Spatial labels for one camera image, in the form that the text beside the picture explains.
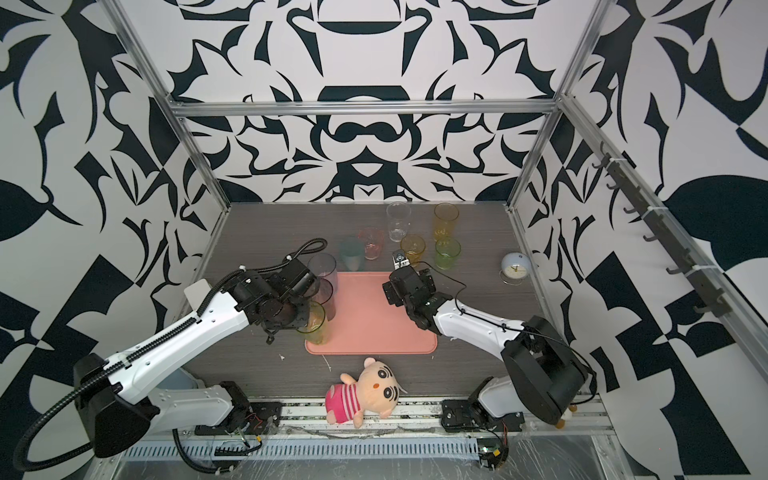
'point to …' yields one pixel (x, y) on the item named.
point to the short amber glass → (413, 245)
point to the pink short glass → (372, 241)
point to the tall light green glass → (314, 330)
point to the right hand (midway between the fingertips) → (406, 275)
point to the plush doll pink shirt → (377, 389)
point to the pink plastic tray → (367, 322)
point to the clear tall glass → (398, 215)
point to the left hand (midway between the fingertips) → (303, 313)
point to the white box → (197, 292)
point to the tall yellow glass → (445, 215)
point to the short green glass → (446, 249)
